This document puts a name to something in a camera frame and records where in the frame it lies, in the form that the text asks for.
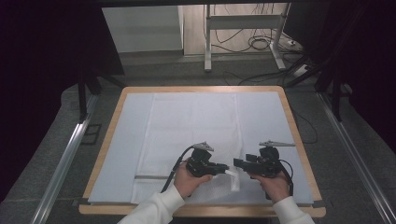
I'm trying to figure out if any aluminium floor rail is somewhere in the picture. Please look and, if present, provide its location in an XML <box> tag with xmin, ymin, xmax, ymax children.
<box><xmin>316</xmin><ymin>92</ymin><xmax>396</xmax><ymax>224</ymax></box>
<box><xmin>29</xmin><ymin>94</ymin><xmax>99</xmax><ymax>224</ymax></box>

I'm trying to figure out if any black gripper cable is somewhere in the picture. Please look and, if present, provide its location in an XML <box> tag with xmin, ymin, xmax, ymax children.
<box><xmin>277</xmin><ymin>159</ymin><xmax>295</xmax><ymax>201</ymax></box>
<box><xmin>160</xmin><ymin>145</ymin><xmax>196</xmax><ymax>194</ymax></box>

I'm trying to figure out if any person's right hand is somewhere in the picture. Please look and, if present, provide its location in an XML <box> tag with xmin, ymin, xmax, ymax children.
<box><xmin>249</xmin><ymin>170</ymin><xmax>291</xmax><ymax>205</ymax></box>

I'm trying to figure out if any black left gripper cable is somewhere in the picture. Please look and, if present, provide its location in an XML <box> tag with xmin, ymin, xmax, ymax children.
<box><xmin>160</xmin><ymin>145</ymin><xmax>196</xmax><ymax>194</ymax></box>

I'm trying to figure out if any white mesh laundry bag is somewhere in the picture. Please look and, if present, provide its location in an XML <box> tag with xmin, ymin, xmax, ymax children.
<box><xmin>130</xmin><ymin>91</ymin><xmax>269</xmax><ymax>205</ymax></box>

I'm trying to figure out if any dark curtain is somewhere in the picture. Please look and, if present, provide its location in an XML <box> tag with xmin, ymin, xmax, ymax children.
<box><xmin>284</xmin><ymin>0</ymin><xmax>396</xmax><ymax>157</ymax></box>
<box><xmin>0</xmin><ymin>0</ymin><xmax>125</xmax><ymax>203</ymax></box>

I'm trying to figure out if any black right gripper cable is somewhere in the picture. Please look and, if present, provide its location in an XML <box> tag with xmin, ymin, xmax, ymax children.
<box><xmin>277</xmin><ymin>159</ymin><xmax>295</xmax><ymax>201</ymax></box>

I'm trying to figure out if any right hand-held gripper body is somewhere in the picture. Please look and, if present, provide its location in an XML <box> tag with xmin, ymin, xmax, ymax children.
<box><xmin>252</xmin><ymin>140</ymin><xmax>296</xmax><ymax>179</ymax></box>

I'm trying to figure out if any white power strip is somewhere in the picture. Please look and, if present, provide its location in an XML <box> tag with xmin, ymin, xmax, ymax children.
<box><xmin>292</xmin><ymin>63</ymin><xmax>313</xmax><ymax>77</ymax></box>

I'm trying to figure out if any person's left hand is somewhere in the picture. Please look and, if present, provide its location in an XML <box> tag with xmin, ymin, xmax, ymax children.
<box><xmin>173</xmin><ymin>159</ymin><xmax>215</xmax><ymax>200</ymax></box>

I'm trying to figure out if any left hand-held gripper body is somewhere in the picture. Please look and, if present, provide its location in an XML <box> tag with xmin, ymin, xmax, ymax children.
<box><xmin>185</xmin><ymin>141</ymin><xmax>217</xmax><ymax>179</ymax></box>

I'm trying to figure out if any tangle of black floor cables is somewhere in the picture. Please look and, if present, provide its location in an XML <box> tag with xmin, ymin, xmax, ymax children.
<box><xmin>211</xmin><ymin>3</ymin><xmax>304</xmax><ymax>54</ymax></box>

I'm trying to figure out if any white cabinet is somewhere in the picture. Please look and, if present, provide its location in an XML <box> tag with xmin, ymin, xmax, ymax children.
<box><xmin>101</xmin><ymin>5</ymin><xmax>185</xmax><ymax>54</ymax></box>

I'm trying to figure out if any black metal stand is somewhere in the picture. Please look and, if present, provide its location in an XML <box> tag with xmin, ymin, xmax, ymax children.
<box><xmin>284</xmin><ymin>55</ymin><xmax>353</xmax><ymax>123</ymax></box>
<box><xmin>76</xmin><ymin>69</ymin><xmax>127</xmax><ymax>124</ymax></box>

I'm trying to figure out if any thin black floor cable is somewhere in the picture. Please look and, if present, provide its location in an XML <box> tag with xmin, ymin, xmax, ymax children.
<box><xmin>291</xmin><ymin>108</ymin><xmax>319</xmax><ymax>145</ymax></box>

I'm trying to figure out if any white metal desk frame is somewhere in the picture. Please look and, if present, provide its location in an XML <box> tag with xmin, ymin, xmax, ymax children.
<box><xmin>204</xmin><ymin>3</ymin><xmax>292</xmax><ymax>73</ymax></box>

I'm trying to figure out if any white table mat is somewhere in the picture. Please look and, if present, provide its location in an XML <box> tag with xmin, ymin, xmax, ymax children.
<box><xmin>88</xmin><ymin>91</ymin><xmax>315</xmax><ymax>206</ymax></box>

